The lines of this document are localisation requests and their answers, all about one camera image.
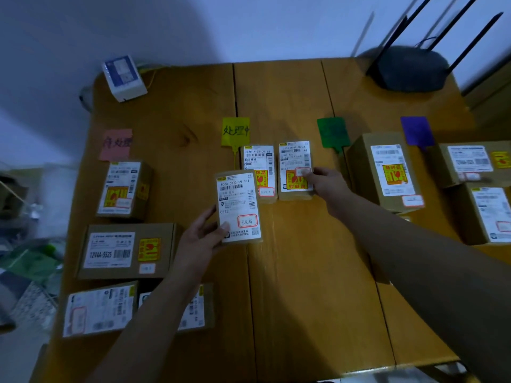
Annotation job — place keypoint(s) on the black router with antennas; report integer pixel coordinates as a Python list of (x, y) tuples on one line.
[(411, 71)]

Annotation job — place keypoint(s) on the pink label tag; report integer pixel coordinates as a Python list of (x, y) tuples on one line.
[(115, 145)]

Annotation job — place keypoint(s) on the small paper box white label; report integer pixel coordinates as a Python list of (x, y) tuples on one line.
[(487, 215), (100, 311), (237, 203)]

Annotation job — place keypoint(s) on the person's right forearm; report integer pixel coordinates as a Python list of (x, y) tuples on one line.
[(419, 267)]

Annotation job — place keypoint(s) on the brown cardboard carton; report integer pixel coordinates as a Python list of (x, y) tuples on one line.
[(12, 199)]

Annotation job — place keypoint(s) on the person's right hand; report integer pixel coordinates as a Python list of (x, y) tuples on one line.
[(333, 189)]

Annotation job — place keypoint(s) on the wooden table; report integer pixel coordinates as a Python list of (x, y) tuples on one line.
[(303, 275)]

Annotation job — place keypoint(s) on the wide box 12V4A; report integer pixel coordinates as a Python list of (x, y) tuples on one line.
[(108, 251), (467, 159)]

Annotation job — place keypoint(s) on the small white blue device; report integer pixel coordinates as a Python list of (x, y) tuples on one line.
[(123, 77)]

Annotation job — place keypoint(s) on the small paper box yellow sticker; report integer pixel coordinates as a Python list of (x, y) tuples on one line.
[(119, 187), (293, 155), (197, 311), (259, 163)]

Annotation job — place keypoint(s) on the clear plastic bag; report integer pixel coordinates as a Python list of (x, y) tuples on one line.
[(56, 203)]

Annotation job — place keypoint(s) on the person's left hand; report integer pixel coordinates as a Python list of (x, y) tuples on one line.
[(195, 251)]

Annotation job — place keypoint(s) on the wooden wardrobe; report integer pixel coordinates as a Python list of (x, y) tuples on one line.
[(491, 107)]

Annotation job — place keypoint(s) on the person's left forearm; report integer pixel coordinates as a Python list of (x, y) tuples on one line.
[(151, 335)]

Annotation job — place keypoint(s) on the green label tag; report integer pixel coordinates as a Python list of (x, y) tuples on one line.
[(333, 131)]

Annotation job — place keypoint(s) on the green packet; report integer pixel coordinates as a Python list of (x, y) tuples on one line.
[(32, 263)]

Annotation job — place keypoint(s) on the purple label tag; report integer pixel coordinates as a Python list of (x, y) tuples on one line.
[(417, 131)]

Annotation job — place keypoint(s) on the large brown cardboard box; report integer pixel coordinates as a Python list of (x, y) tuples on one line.
[(387, 171)]

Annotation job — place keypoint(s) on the yellow label tag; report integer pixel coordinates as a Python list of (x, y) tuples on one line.
[(235, 131)]

